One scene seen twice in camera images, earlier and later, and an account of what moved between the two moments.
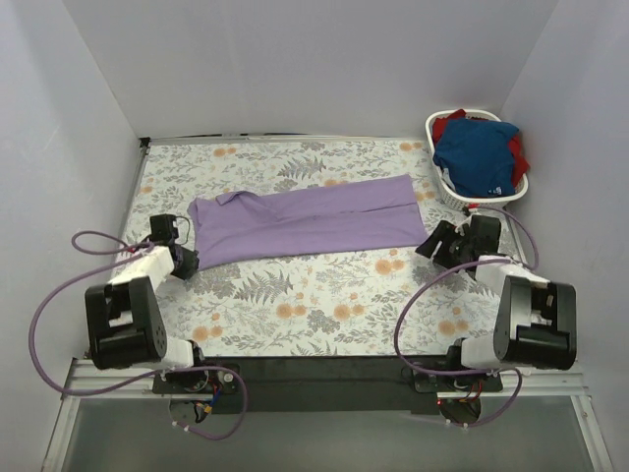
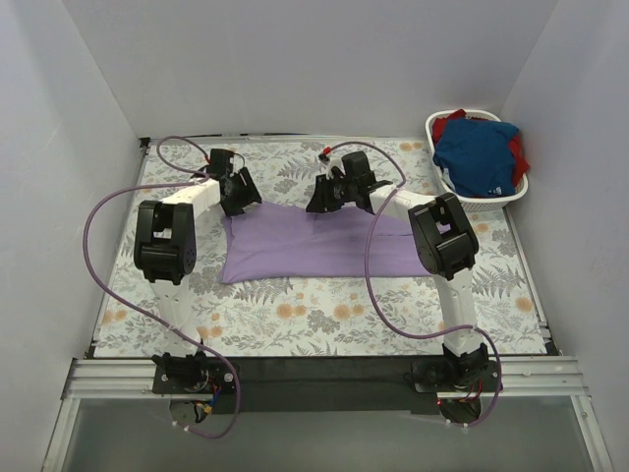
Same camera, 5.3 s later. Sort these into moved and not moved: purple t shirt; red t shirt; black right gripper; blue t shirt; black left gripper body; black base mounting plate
Moved: black left gripper body; black right gripper; purple t shirt
Not moved: black base mounting plate; blue t shirt; red t shirt
